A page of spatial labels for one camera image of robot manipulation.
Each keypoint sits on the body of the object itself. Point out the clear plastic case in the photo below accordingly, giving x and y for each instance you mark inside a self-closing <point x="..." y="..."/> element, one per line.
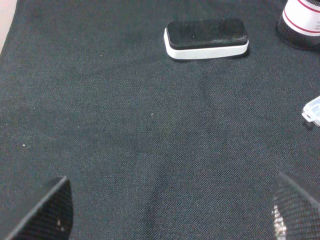
<point x="311" y="111"/>

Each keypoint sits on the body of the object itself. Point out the black mesh pen holder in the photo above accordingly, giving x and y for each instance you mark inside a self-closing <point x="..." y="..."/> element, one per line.
<point x="299" y="24"/>

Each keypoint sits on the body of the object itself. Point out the black and white board eraser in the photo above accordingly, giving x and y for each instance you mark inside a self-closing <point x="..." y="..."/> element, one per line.
<point x="204" y="39"/>

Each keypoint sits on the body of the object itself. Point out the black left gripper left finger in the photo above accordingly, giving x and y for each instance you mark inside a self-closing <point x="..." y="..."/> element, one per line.
<point x="47" y="214"/>

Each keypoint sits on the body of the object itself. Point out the black tablecloth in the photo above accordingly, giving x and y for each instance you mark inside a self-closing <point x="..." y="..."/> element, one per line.
<point x="154" y="148"/>

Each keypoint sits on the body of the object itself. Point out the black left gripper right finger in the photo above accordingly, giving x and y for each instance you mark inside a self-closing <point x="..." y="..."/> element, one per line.
<point x="295" y="208"/>

